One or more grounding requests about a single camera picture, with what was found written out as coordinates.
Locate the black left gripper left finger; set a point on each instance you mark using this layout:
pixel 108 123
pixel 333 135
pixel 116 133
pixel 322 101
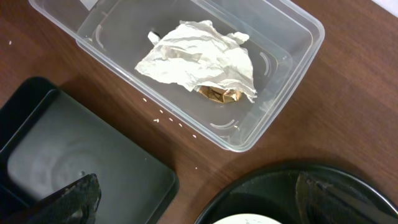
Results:
pixel 76 203

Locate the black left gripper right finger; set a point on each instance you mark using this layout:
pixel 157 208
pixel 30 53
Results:
pixel 321 202

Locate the gold foil wrapper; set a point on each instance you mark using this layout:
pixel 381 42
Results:
pixel 220 95

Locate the white paper napkin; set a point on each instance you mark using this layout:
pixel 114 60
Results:
pixel 195 54

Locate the clear plastic waste bin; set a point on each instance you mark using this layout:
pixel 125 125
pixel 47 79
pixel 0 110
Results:
pixel 283 41

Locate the round black tray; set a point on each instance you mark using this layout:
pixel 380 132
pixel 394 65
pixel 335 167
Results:
pixel 270 191

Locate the black rectangular bin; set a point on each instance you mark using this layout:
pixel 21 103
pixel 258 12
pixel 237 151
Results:
pixel 49 140

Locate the grey plate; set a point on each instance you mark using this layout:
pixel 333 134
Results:
pixel 247 218

